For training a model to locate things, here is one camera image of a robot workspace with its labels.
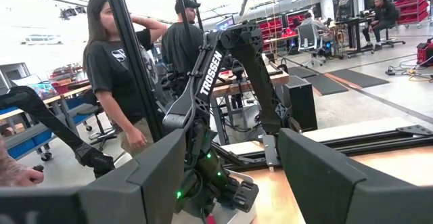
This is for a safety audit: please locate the wooden workbench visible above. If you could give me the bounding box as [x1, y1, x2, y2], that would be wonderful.
[209, 63, 291, 147]

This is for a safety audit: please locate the computer monitor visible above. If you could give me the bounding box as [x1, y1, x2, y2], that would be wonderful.
[215, 15, 236, 32]

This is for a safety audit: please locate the person's hand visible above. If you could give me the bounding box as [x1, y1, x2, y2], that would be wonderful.
[0, 137, 45, 187]

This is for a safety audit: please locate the yellow cable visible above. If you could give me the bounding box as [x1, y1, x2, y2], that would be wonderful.
[407, 68, 433, 83]

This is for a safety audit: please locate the shelf with blue bins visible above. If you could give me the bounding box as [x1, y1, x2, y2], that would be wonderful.
[0, 85, 94, 162]

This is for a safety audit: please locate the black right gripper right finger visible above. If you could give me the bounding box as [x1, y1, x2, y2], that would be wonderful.
[277, 128, 433, 224]

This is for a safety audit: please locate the black computer box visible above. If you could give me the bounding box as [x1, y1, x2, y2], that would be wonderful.
[282, 75, 319, 133]

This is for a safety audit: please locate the black stool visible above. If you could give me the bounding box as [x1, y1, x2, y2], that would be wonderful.
[380, 26, 407, 48]

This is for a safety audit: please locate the red toolbox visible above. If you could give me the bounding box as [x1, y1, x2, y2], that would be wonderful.
[415, 37, 433, 66]

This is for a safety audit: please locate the black desk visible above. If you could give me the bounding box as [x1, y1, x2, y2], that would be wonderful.
[334, 16, 376, 58]

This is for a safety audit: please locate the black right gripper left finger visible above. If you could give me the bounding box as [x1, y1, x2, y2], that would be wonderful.
[0, 129, 187, 224]

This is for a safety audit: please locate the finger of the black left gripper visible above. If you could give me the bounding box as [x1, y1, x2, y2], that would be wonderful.
[233, 180, 260, 213]

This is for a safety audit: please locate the red bin rack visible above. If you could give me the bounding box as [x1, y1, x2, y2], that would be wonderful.
[258, 10, 302, 49]
[393, 0, 433, 25]

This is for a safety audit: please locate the person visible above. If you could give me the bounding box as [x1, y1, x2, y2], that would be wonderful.
[161, 0, 206, 98]
[82, 0, 169, 158]
[299, 11, 331, 35]
[361, 0, 401, 51]

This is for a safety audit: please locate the black floor mat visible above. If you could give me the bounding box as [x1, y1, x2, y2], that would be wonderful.
[304, 74, 349, 96]
[327, 68, 390, 89]
[287, 66, 317, 79]

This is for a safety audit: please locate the grey office chair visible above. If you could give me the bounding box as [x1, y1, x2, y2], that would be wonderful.
[296, 23, 327, 68]

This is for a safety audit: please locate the black office chair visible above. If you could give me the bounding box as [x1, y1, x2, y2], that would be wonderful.
[76, 90, 118, 150]

